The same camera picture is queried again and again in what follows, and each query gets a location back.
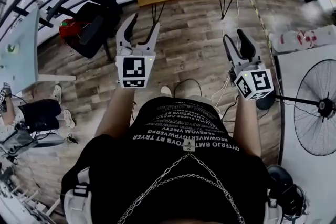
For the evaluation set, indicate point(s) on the glass desk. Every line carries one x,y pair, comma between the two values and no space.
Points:
21,52

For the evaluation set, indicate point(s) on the black standing fan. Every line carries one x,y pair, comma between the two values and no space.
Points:
315,110

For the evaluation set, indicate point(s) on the grey laptop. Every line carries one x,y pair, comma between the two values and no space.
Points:
29,139

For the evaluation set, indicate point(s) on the person's right forearm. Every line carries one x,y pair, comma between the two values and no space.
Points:
246,126

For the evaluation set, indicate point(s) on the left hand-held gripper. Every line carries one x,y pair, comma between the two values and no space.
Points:
134,66

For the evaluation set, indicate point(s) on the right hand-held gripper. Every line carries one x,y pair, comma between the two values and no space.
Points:
258,81

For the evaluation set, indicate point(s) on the person's black printed t-shirt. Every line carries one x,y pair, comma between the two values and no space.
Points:
168,165

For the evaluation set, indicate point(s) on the person's left forearm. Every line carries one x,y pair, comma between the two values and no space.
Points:
115,112

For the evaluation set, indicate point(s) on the person's white shoe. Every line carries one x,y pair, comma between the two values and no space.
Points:
166,91

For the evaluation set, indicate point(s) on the white plastic bag red print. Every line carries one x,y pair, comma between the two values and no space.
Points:
302,38

